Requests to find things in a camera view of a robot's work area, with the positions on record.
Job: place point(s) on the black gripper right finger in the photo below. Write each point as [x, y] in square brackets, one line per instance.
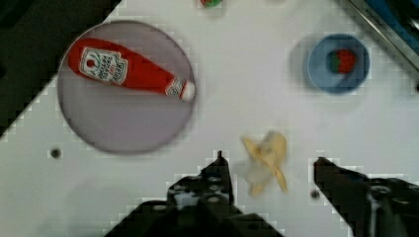
[372, 207]

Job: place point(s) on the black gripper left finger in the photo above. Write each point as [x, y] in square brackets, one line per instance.
[196, 206]

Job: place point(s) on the silver toaster oven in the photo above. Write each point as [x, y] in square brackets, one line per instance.
[394, 21]

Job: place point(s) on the grey round plate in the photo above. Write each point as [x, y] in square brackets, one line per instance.
[121, 120]

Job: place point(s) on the red toy strawberry in bowl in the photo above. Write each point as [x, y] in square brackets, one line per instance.
[342, 61]

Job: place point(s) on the blue small bowl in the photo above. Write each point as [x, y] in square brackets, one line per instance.
[317, 68]

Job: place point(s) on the red ketchup bottle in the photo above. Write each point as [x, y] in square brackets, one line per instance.
[111, 63]

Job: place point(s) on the red toy strawberry on table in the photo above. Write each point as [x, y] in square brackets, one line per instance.
[210, 3]

